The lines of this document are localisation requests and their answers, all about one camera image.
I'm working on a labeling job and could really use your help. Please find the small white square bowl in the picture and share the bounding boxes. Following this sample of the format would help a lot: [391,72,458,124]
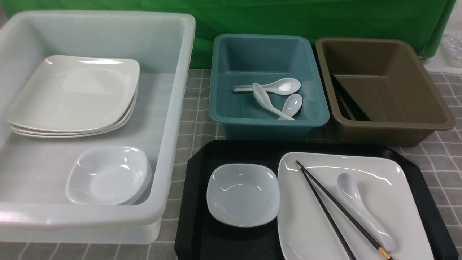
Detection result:
[206,163,280,228]

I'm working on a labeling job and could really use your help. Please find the white ceramic spoon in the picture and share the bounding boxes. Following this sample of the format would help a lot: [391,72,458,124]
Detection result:
[337,173,398,252]

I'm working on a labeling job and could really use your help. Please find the large white square plate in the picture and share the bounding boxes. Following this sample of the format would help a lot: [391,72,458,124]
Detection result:
[277,152,434,260]

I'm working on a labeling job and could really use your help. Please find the black chopstick gold tip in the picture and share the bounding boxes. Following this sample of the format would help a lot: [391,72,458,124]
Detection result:
[296,160,394,260]

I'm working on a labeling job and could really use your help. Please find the top stacked white plate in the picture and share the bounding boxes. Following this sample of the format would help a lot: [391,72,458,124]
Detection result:
[4,55,140,132]

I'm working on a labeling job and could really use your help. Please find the white spoon middle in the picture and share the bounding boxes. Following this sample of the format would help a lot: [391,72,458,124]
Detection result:
[252,83,294,120]

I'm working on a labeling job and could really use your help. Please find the teal plastic bin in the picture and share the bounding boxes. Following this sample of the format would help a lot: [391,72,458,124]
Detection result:
[209,34,330,142]

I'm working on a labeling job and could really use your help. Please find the white spoon right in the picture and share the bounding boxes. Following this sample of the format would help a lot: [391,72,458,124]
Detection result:
[282,94,302,118]

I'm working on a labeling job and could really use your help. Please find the white spoon top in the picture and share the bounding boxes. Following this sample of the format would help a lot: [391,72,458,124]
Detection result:
[232,78,301,96]

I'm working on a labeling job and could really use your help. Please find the black serving tray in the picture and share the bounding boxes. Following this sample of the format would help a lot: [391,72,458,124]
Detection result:
[174,140,460,260]

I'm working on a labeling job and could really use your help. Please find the black chopsticks in bin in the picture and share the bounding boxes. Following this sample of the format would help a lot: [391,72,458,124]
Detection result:
[330,73,371,121]

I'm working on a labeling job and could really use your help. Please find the stacked small white bowls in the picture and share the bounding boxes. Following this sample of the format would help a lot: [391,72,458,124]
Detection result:
[66,146,152,205]

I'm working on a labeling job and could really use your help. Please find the brown plastic bin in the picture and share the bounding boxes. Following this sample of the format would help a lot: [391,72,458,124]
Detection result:
[315,38,455,147]

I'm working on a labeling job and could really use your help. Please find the lower stacked white plates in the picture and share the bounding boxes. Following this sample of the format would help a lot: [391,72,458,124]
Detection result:
[10,87,138,139]

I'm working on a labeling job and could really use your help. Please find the large translucent white bin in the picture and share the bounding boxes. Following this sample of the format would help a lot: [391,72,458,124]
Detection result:
[1,10,195,244]

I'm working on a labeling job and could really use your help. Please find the green backdrop cloth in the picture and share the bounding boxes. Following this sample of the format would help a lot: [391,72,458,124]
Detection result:
[1,0,456,69]

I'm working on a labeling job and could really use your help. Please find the clear plastic bag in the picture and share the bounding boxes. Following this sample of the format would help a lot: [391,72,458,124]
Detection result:
[441,34,462,68]

